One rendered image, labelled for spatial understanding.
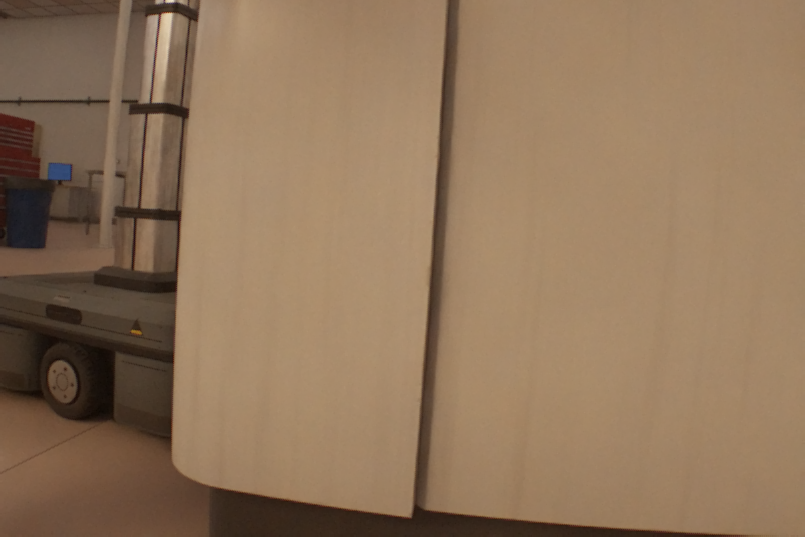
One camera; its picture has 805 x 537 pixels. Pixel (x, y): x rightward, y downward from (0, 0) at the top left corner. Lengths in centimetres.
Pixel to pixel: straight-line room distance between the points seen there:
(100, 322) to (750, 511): 109
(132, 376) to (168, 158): 50
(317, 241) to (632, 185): 35
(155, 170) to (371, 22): 84
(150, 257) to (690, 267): 109
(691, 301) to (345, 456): 42
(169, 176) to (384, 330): 87
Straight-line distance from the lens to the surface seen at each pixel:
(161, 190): 141
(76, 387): 132
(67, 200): 1298
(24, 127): 675
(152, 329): 115
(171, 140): 143
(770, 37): 77
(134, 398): 121
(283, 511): 81
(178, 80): 147
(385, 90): 66
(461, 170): 66
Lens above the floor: 45
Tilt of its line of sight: level
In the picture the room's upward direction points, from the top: 4 degrees clockwise
